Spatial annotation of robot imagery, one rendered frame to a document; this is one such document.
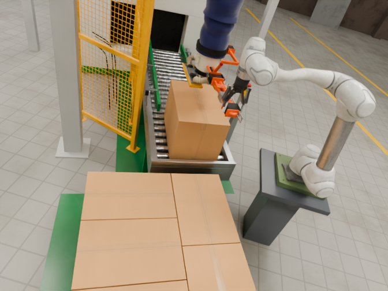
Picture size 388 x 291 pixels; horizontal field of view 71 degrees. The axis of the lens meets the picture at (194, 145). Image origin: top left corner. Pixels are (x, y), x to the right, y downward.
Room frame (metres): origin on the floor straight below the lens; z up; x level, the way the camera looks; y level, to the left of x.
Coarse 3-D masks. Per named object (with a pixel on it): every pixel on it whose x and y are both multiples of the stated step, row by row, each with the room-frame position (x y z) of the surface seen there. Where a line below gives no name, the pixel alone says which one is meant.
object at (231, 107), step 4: (228, 104) 1.40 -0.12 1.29; (232, 104) 1.41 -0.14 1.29; (228, 108) 1.36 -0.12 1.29; (232, 108) 1.37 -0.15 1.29; (236, 108) 1.38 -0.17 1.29; (228, 112) 1.34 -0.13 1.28; (232, 112) 1.35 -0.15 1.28; (236, 112) 1.36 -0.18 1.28; (228, 116) 1.35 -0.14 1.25; (236, 116) 1.37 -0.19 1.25
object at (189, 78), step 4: (184, 64) 2.03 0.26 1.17; (192, 64) 2.08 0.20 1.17; (184, 68) 1.97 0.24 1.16; (184, 72) 1.94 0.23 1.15; (188, 72) 1.91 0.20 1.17; (188, 76) 1.86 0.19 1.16; (192, 76) 1.84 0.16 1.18; (188, 80) 1.80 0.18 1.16; (192, 80) 1.80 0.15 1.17; (192, 84) 1.76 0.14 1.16; (196, 84) 1.77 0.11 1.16; (200, 84) 1.79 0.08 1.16
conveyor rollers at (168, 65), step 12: (156, 60) 3.32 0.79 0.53; (168, 60) 3.39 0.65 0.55; (180, 60) 3.53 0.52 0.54; (156, 72) 2.98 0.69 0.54; (168, 72) 3.12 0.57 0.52; (180, 72) 3.18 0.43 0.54; (168, 84) 2.78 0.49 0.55; (156, 120) 2.05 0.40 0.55; (156, 132) 1.88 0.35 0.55; (168, 156) 1.63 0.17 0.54
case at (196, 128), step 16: (176, 80) 2.15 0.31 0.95; (176, 96) 1.89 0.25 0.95; (192, 96) 1.97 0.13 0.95; (208, 96) 2.05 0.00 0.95; (176, 112) 1.71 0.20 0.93; (192, 112) 1.74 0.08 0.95; (208, 112) 1.81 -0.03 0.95; (176, 128) 1.60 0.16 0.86; (192, 128) 1.62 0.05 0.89; (208, 128) 1.66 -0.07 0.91; (224, 128) 1.70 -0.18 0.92; (176, 144) 1.59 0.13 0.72; (192, 144) 1.63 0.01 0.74; (208, 144) 1.68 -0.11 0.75; (208, 160) 1.69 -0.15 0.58
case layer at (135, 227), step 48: (96, 192) 1.09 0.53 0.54; (144, 192) 1.21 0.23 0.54; (192, 192) 1.33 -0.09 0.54; (96, 240) 0.78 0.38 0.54; (144, 240) 0.86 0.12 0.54; (192, 240) 0.96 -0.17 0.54; (96, 288) 0.54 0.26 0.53; (144, 288) 0.60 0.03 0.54; (192, 288) 0.68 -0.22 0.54; (240, 288) 0.75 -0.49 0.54
